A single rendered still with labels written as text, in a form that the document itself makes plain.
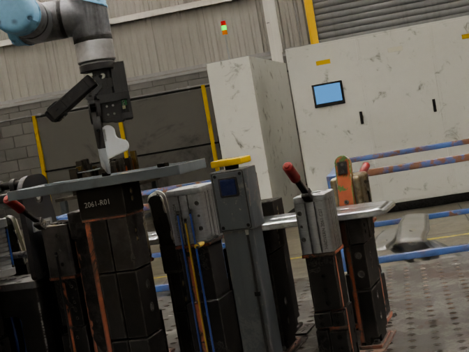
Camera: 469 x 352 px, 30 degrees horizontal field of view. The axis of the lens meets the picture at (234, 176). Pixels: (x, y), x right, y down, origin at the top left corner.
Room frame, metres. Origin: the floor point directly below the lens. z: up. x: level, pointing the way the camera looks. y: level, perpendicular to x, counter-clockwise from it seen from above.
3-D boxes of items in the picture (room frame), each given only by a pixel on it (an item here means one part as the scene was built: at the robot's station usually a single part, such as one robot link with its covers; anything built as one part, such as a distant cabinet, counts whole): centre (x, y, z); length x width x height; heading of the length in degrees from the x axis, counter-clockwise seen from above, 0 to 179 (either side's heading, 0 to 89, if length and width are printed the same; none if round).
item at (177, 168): (1.71, 0.25, 1.16); 0.37 x 0.14 x 0.02; 70
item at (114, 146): (1.69, 0.22, 1.21); 0.06 x 0.03 x 0.09; 95
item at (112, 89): (1.71, 0.22, 1.32); 0.09 x 0.08 x 0.12; 95
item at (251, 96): (11.15, -0.42, 1.22); 2.40 x 0.54 x 2.45; 166
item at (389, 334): (1.89, -0.24, 0.84); 0.18 x 0.06 x 0.29; 160
